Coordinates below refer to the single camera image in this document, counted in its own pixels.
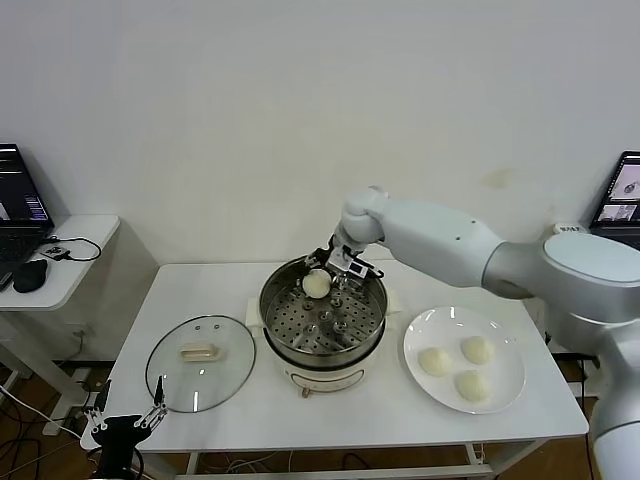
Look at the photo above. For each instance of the black laptop with dark screen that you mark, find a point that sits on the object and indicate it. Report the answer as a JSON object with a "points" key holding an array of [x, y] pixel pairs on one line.
{"points": [[20, 190]]}

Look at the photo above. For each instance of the round glass pot lid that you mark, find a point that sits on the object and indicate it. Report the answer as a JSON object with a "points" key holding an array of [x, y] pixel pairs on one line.
{"points": [[220, 380]]}

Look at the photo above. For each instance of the black computer mouse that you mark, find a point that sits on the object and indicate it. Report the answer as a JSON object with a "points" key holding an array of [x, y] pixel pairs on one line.
{"points": [[31, 277]]}

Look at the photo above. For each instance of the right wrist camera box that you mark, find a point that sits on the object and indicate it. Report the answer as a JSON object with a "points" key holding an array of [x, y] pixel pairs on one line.
{"points": [[357, 270]]}

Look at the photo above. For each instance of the white floor power strip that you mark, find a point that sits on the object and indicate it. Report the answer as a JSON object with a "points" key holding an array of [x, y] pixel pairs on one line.
{"points": [[56, 428]]}

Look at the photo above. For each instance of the white steamed baozi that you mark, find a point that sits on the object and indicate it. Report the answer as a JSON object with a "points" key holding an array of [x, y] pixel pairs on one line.
{"points": [[434, 361], [477, 349], [316, 285], [472, 386]]}

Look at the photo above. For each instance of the white side table with mouse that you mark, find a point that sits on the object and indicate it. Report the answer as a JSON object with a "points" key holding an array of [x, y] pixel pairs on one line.
{"points": [[85, 230]]}

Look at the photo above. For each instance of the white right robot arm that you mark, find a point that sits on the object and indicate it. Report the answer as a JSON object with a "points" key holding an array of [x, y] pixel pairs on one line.
{"points": [[440, 245]]}

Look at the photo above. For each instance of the white main table frame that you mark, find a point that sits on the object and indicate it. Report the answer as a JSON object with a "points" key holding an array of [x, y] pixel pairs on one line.
{"points": [[350, 474]]}

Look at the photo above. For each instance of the round white plate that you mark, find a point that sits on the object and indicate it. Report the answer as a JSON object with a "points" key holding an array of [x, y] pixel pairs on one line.
{"points": [[440, 325]]}

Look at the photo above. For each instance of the small black labelled device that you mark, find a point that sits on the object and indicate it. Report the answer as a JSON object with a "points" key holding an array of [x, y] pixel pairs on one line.
{"points": [[56, 252]]}

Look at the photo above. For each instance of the white side table with strip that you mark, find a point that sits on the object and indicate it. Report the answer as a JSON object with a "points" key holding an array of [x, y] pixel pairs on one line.
{"points": [[555, 230]]}

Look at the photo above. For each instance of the grey laptop with bright windows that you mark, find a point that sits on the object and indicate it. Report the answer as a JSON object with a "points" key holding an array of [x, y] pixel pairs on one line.
{"points": [[620, 200]]}

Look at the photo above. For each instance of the cream electric cooker base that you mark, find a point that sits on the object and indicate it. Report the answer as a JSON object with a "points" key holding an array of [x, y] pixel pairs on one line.
{"points": [[325, 382]]}

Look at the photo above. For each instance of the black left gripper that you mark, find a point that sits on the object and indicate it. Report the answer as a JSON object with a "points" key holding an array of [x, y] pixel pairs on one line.
{"points": [[117, 437]]}

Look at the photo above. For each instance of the white wall socket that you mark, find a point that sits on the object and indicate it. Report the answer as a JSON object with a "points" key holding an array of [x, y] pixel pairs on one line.
{"points": [[81, 330]]}

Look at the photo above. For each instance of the stainless steel steamer basket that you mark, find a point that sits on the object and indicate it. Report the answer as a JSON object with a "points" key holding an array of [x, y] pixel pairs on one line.
{"points": [[350, 325]]}

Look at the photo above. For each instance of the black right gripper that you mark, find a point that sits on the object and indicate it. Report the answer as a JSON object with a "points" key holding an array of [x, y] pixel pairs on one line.
{"points": [[332, 251]]}

